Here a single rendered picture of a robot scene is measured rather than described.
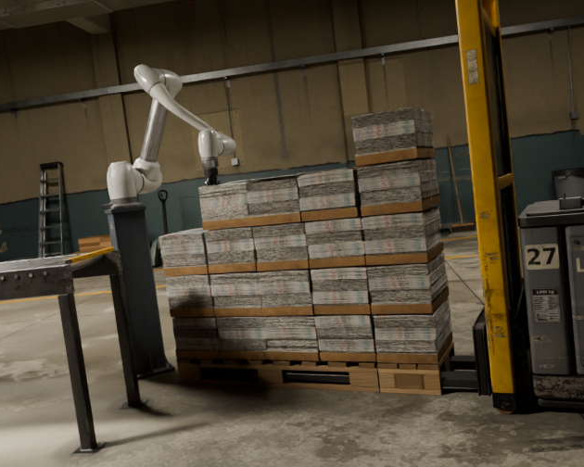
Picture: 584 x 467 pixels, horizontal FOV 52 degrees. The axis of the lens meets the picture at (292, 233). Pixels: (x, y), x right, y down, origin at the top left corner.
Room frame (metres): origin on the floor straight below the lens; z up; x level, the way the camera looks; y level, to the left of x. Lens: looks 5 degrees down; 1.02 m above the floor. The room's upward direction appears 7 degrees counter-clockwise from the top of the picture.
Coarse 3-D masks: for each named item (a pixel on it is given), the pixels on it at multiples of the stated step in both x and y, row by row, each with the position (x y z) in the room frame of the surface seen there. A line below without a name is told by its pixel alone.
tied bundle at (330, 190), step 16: (304, 176) 2.84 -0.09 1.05; (320, 176) 2.80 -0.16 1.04; (336, 176) 2.77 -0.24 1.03; (352, 176) 2.73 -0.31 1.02; (304, 192) 2.85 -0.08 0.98; (320, 192) 2.81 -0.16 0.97; (336, 192) 2.77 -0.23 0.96; (352, 192) 2.74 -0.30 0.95; (304, 208) 2.84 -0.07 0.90; (320, 208) 2.81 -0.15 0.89; (336, 208) 2.78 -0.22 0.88
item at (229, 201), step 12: (204, 192) 3.10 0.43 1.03; (216, 192) 3.07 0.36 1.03; (228, 192) 3.04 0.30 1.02; (240, 192) 3.01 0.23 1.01; (204, 204) 3.11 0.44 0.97; (216, 204) 3.08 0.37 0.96; (228, 204) 3.05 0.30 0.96; (240, 204) 3.02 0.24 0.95; (204, 216) 3.12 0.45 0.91; (216, 216) 3.09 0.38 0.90; (228, 216) 3.06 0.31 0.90; (240, 216) 3.02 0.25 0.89; (228, 228) 3.07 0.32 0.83
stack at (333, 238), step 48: (192, 240) 3.14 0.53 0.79; (240, 240) 3.02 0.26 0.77; (288, 240) 2.90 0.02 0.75; (336, 240) 2.79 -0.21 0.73; (192, 288) 3.16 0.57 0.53; (240, 288) 3.03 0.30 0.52; (288, 288) 2.90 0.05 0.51; (336, 288) 2.80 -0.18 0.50; (192, 336) 3.18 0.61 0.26; (240, 336) 3.05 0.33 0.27; (288, 336) 2.92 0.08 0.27; (336, 336) 2.80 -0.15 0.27; (240, 384) 3.06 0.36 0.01; (288, 384) 2.93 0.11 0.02
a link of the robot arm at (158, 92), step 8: (152, 88) 3.37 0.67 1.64; (160, 88) 3.37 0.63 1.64; (152, 96) 3.40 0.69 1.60; (160, 96) 3.36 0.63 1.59; (168, 96) 3.37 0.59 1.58; (168, 104) 3.36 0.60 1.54; (176, 104) 3.37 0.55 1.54; (176, 112) 3.37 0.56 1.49; (184, 112) 3.38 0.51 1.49; (184, 120) 3.41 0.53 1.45; (192, 120) 3.40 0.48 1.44; (200, 120) 3.42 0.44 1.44; (200, 128) 3.42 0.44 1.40; (208, 128) 3.42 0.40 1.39; (224, 136) 3.39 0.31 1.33; (224, 144) 3.34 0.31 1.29; (232, 144) 3.40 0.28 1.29; (224, 152) 3.35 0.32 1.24; (232, 152) 3.43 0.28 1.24
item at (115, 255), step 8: (56, 256) 3.04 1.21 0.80; (64, 256) 2.98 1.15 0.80; (104, 256) 2.95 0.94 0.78; (112, 256) 2.94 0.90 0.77; (120, 256) 2.98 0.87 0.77; (96, 264) 2.96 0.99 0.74; (104, 264) 2.95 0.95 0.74; (112, 264) 2.95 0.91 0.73; (120, 264) 2.97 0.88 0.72; (72, 272) 2.98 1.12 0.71; (80, 272) 2.97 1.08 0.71; (88, 272) 2.96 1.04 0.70; (96, 272) 2.96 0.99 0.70; (104, 272) 2.95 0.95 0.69; (112, 272) 2.95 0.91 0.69; (120, 272) 2.95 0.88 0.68
